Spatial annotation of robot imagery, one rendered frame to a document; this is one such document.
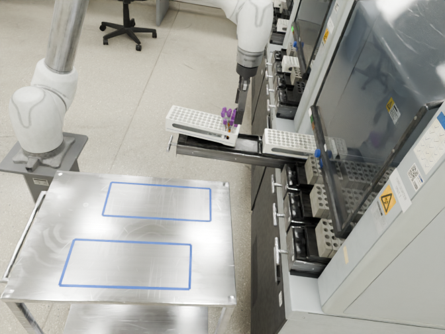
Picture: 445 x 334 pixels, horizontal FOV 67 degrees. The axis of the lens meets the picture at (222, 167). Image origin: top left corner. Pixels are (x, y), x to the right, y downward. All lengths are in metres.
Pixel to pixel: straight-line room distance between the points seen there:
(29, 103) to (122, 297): 0.75
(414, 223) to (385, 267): 0.18
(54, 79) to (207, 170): 1.29
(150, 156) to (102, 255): 1.52
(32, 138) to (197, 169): 1.28
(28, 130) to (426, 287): 1.33
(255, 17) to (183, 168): 1.50
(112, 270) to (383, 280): 0.71
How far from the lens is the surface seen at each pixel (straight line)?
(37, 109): 1.36
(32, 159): 1.47
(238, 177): 2.40
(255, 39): 1.13
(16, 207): 2.32
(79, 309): 1.58
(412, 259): 0.91
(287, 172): 1.34
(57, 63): 1.46
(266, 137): 1.38
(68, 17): 1.36
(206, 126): 1.37
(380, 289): 1.03
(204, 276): 1.00
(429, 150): 0.73
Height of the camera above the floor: 1.71
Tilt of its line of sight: 44 degrees down
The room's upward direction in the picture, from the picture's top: 11 degrees clockwise
